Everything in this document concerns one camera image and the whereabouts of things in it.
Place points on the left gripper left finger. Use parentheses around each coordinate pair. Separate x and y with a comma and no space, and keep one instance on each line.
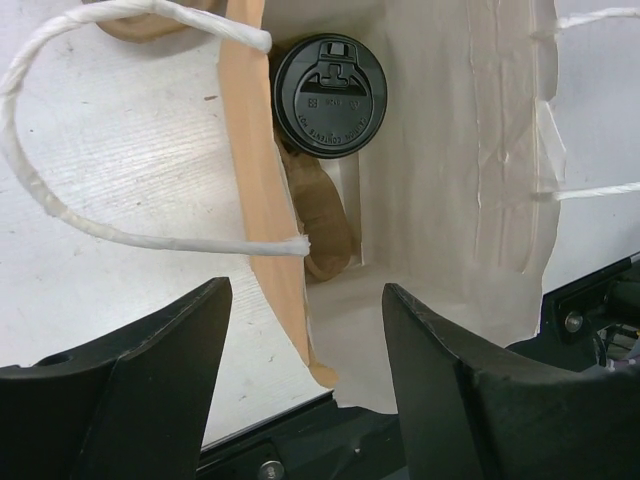
(132,404)

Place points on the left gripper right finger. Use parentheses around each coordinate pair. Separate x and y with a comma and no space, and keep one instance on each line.
(469,409)

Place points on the brown paper bag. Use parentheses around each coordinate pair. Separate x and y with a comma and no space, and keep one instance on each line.
(127,168)

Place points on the brown pulp cup carrier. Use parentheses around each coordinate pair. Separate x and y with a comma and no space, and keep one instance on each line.
(320,213)

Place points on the black plastic cup lid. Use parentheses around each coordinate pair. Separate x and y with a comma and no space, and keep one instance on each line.
(328,95)

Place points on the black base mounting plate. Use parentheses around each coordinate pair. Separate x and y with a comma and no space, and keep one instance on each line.
(588,326)

